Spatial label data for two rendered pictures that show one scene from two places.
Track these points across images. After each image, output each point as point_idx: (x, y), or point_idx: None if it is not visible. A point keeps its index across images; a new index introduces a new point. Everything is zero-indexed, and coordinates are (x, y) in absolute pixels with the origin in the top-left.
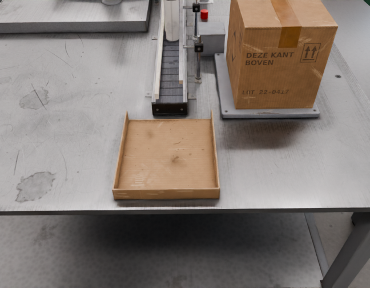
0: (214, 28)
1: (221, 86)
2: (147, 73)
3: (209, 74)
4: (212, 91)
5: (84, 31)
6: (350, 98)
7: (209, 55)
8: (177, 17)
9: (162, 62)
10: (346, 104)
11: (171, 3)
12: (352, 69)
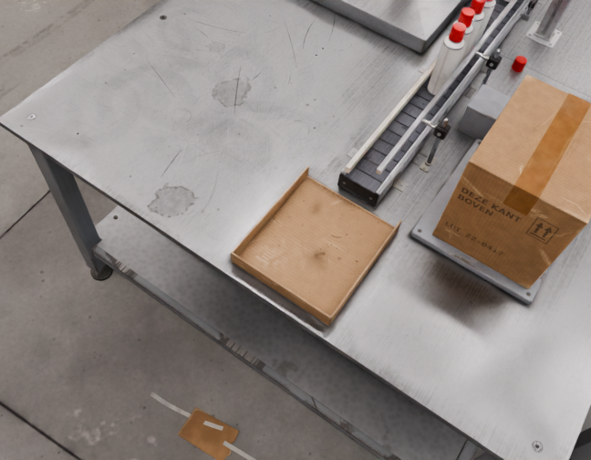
0: (495, 105)
1: (443, 193)
2: (373, 121)
3: (447, 165)
4: (430, 192)
5: (346, 15)
6: None
7: (471, 136)
8: (451, 70)
9: (396, 120)
10: (585, 309)
11: (448, 51)
12: None
